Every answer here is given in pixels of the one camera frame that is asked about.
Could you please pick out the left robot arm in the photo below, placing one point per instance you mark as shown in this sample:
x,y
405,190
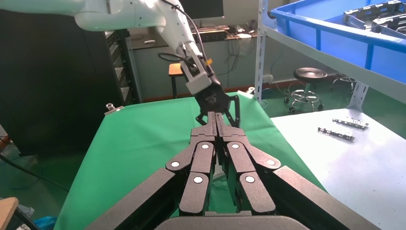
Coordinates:
x,y
127,14

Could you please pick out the white flat board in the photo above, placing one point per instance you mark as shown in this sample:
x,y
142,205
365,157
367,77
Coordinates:
x,y
349,171

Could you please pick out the grey metal shelf rack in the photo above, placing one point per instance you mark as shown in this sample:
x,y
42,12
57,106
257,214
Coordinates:
x,y
317,54

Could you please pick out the small metal rail part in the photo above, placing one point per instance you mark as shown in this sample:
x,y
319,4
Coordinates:
x,y
336,133
350,123

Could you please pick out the chrome stool base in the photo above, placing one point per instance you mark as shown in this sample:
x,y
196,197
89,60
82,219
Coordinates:
x,y
344,83

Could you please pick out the chrome swivel stool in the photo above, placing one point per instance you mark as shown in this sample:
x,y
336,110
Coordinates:
x,y
309,76

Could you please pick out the orange seat stool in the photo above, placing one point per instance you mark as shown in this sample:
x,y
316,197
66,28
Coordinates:
x,y
175,70

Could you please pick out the silver sheet metal part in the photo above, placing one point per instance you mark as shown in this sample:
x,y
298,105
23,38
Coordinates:
x,y
364,12
391,25

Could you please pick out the black keyboard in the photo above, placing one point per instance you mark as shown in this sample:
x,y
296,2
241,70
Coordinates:
x,y
211,28

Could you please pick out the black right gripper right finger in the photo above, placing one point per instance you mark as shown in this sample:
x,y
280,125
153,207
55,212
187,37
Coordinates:
x,y
241,165

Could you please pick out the green cloth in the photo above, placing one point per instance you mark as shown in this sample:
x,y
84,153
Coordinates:
x,y
133,152

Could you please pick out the black monitor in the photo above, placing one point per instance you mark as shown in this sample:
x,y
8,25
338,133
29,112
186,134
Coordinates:
x,y
203,8

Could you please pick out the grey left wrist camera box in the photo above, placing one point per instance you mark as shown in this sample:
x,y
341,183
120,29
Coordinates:
x,y
198,83

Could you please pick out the black cabinet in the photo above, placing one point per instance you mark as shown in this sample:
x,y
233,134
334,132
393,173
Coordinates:
x,y
57,82

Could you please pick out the grey work desk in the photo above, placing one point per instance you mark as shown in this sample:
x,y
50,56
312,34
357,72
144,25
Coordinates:
x,y
158,70

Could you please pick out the wooden board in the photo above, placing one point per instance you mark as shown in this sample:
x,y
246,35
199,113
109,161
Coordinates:
x,y
6,211

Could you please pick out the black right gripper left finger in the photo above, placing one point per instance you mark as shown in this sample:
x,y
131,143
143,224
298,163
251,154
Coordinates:
x,y
199,165

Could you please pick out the blue plastic bin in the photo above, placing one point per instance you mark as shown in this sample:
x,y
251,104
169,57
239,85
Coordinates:
x,y
336,35

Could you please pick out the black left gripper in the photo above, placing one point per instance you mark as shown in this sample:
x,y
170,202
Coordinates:
x,y
213,98

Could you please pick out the blue plastic bag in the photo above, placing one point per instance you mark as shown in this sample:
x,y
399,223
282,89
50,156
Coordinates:
x,y
44,223

